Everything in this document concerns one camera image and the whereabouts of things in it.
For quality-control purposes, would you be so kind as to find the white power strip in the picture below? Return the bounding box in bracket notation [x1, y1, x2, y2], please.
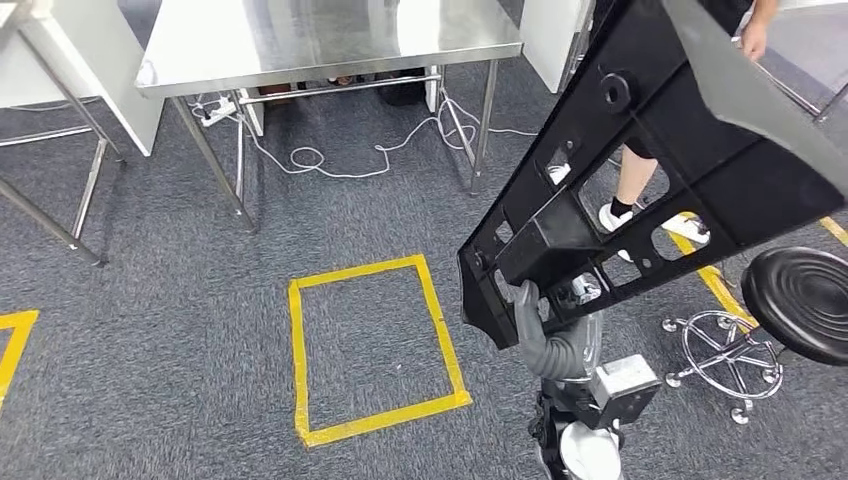
[198, 95, 238, 128]

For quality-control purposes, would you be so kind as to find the black plastic panel part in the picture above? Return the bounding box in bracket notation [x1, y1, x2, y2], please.
[457, 0, 848, 351]

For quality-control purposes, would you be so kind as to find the stainless steel workbench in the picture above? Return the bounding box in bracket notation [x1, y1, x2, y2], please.
[135, 0, 525, 233]

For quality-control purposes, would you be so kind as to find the black seat chrome stool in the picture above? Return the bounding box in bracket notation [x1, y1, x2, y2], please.
[662, 246, 848, 425]

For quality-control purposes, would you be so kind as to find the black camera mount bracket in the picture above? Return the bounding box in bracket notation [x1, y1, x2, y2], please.
[529, 380, 617, 480]

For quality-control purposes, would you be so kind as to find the yellow floor tape square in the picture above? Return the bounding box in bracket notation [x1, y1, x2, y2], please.
[288, 254, 474, 450]
[662, 211, 848, 333]

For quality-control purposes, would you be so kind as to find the stainless steel table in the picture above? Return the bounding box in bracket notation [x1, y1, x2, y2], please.
[0, 0, 127, 268]
[728, 3, 848, 127]

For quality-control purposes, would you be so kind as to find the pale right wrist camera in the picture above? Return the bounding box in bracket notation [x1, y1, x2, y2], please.
[591, 354, 662, 429]

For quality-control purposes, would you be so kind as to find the white partition panel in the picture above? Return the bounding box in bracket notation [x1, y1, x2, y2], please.
[518, 0, 592, 94]
[0, 0, 167, 158]

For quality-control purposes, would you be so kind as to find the white power cable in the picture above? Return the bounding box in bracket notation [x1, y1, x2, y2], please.
[187, 89, 539, 180]

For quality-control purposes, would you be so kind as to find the person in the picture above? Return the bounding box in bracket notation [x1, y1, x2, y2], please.
[596, 0, 780, 263]

